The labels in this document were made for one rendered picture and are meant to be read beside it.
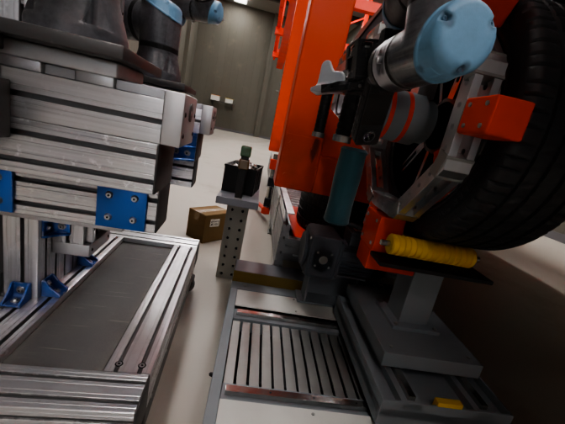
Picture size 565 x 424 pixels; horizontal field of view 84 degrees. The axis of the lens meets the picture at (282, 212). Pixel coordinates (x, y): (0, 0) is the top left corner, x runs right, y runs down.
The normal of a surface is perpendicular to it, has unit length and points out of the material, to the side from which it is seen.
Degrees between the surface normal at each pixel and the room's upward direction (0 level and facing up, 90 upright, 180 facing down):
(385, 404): 90
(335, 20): 90
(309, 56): 90
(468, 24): 88
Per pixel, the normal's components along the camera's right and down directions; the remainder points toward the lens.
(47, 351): 0.20, -0.95
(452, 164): 0.05, 0.26
